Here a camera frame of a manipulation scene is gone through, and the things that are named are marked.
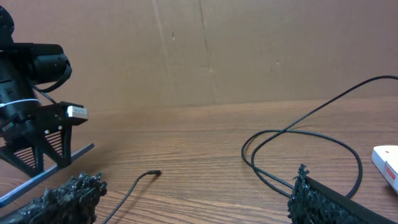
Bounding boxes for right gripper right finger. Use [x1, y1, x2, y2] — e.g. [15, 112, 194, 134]
[287, 164, 396, 224]

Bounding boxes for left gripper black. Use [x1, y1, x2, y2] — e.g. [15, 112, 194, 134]
[1, 101, 84, 177]

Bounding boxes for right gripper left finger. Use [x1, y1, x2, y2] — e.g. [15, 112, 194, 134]
[1, 172, 107, 224]

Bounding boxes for Samsung Galaxy smartphone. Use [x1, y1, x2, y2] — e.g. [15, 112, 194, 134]
[1, 143, 95, 208]

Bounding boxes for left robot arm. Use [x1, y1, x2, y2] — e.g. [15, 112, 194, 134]
[1, 8, 88, 177]

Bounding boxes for white power strip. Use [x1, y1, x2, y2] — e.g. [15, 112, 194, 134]
[371, 145, 397, 193]

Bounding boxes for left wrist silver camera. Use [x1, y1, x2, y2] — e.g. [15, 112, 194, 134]
[67, 106, 89, 119]

